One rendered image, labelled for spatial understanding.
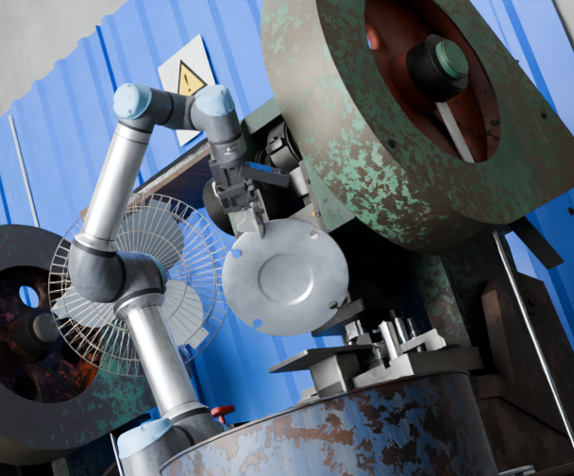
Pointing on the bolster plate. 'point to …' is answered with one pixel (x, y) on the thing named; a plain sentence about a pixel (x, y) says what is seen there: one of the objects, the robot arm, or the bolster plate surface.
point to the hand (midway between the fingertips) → (263, 231)
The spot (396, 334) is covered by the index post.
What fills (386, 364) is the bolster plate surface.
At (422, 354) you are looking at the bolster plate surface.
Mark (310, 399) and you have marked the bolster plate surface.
